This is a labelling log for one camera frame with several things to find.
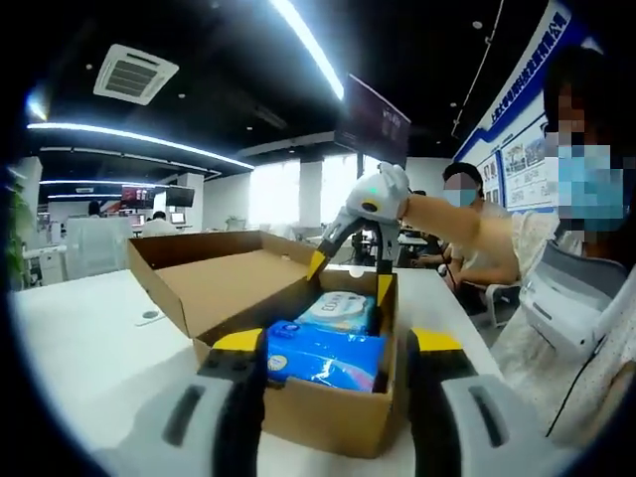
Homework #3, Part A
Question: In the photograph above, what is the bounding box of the blue soft tissue pack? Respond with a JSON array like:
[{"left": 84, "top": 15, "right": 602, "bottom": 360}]
[{"left": 265, "top": 320, "right": 390, "bottom": 395}]

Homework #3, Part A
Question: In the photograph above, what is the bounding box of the white office chair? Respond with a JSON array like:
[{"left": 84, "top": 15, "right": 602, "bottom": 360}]
[{"left": 483, "top": 281, "right": 524, "bottom": 329}]

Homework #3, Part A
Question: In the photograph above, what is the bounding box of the dark hanging banner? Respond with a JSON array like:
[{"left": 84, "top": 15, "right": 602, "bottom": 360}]
[{"left": 333, "top": 73, "right": 413, "bottom": 166}]

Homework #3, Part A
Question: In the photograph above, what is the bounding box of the white ceiling air conditioner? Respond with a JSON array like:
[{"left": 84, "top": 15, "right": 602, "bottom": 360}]
[{"left": 92, "top": 43, "right": 181, "bottom": 107}]

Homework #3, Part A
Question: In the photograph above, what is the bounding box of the grey desk partition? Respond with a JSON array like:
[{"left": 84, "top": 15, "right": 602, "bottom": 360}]
[{"left": 64, "top": 217, "right": 135, "bottom": 280}]

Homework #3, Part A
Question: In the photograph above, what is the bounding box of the red display screen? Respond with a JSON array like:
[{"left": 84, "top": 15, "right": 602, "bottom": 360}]
[{"left": 120, "top": 184, "right": 168, "bottom": 206}]

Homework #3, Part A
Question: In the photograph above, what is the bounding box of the brown cardboard shoe box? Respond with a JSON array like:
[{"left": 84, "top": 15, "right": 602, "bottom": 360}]
[{"left": 126, "top": 229, "right": 401, "bottom": 459}]

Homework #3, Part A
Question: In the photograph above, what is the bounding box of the ceiling light strip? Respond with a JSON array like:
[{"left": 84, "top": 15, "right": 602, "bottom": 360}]
[
  {"left": 26, "top": 120, "right": 256, "bottom": 171},
  {"left": 269, "top": 0, "right": 347, "bottom": 101}
]

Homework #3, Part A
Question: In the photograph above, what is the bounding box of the person's white patterned dress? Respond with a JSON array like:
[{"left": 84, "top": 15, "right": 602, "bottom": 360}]
[{"left": 489, "top": 211, "right": 636, "bottom": 448}]

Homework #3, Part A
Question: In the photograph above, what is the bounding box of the white wet wipes pack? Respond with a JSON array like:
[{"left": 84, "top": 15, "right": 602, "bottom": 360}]
[{"left": 293, "top": 290, "right": 381, "bottom": 336}]

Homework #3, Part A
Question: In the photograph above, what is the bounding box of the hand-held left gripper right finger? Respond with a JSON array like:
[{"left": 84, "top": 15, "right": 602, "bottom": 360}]
[{"left": 404, "top": 326, "right": 582, "bottom": 477}]

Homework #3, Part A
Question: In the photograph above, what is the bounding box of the white chest device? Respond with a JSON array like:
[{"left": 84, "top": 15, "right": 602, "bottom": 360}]
[{"left": 518, "top": 241, "right": 636, "bottom": 360}]

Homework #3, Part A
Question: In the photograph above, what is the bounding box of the blue white wall poster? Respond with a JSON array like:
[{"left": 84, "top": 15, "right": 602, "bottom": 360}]
[{"left": 452, "top": 7, "right": 572, "bottom": 216}]

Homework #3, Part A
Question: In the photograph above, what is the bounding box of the black monitor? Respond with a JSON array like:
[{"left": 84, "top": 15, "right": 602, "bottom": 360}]
[{"left": 164, "top": 185, "right": 197, "bottom": 210}]

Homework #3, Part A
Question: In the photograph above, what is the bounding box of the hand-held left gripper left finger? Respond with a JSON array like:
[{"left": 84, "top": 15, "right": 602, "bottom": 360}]
[{"left": 96, "top": 326, "right": 270, "bottom": 477}]

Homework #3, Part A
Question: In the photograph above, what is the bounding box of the round table cable grommet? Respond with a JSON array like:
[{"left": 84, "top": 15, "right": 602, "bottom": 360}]
[{"left": 134, "top": 307, "right": 168, "bottom": 327}]

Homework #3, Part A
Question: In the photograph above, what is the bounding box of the black device cable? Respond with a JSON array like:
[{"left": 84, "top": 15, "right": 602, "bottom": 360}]
[{"left": 545, "top": 327, "right": 613, "bottom": 439}]

